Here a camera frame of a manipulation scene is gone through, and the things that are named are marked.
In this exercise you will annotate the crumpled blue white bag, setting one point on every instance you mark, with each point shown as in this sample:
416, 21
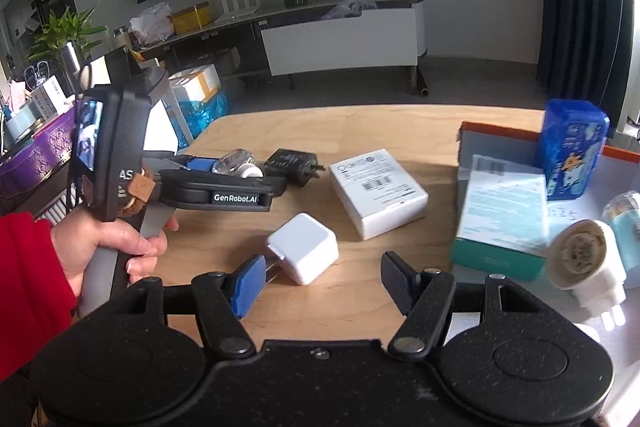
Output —
349, 9

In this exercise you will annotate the white yellow cardboard box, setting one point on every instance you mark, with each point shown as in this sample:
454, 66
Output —
198, 84

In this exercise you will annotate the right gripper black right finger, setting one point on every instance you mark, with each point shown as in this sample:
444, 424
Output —
400, 281

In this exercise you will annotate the blue floss pick box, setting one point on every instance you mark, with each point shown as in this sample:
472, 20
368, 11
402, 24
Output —
570, 143

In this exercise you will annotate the white cube charger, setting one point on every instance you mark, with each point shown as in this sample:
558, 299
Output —
304, 247

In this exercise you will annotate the dark blue curtain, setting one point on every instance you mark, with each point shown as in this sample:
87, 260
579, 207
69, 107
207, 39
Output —
585, 51

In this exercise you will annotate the red sleeve forearm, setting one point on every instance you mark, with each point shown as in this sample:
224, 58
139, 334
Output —
36, 300

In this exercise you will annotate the yellow box on cabinet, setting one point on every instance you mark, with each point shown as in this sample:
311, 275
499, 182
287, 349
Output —
194, 17

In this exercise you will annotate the blue plastic bag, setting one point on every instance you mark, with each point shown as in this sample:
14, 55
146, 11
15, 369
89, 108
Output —
198, 115

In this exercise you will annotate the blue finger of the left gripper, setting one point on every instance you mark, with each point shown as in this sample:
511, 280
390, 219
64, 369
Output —
201, 163

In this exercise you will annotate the teal toothpick dispenser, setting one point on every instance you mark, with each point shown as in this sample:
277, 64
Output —
622, 214

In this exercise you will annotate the wooden table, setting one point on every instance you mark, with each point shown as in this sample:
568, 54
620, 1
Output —
347, 301

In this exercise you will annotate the white plug-in night light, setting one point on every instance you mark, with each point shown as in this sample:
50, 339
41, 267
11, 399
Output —
583, 263

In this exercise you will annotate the teal white paper box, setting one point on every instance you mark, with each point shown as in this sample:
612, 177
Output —
504, 223

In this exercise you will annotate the left hand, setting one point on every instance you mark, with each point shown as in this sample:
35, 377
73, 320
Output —
77, 237

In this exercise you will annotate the white wifi router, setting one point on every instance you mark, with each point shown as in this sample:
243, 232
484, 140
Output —
233, 10

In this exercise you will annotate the white plastic bag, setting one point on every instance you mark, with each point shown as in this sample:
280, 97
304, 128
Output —
153, 25

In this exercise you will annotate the white labelled product box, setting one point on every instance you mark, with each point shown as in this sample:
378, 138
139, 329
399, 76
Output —
378, 194

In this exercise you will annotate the purple box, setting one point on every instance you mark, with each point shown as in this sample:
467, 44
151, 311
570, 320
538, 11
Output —
34, 163

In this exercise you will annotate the white black TV cabinet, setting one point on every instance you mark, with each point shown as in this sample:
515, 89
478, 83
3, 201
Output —
290, 42

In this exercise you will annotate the black power adapter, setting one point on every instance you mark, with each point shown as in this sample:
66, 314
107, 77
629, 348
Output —
296, 167

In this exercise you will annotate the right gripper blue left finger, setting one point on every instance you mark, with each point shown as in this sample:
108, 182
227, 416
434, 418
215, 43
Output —
247, 282

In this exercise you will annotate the green plant in steel pot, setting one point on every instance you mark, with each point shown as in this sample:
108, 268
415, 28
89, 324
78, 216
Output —
67, 39

